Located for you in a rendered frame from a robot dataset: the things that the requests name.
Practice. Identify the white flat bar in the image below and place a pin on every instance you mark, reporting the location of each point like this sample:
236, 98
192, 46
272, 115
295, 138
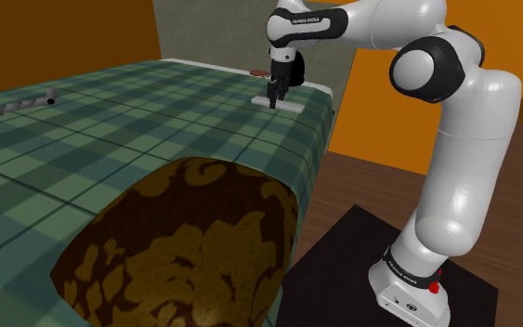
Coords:
293, 108

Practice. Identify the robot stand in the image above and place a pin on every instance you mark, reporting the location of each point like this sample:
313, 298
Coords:
333, 276

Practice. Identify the bed with green plaid cover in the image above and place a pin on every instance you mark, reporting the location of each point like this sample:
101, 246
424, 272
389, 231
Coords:
120, 126

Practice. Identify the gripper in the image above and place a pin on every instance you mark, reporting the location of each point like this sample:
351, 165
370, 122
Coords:
282, 70

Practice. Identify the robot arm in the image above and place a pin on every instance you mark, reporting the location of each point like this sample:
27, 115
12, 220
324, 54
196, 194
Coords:
469, 149

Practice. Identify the brown patterned pillow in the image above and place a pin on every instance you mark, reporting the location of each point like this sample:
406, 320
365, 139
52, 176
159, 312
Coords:
188, 253

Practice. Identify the red flat object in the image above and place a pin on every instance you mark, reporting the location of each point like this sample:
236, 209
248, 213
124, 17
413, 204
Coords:
259, 73

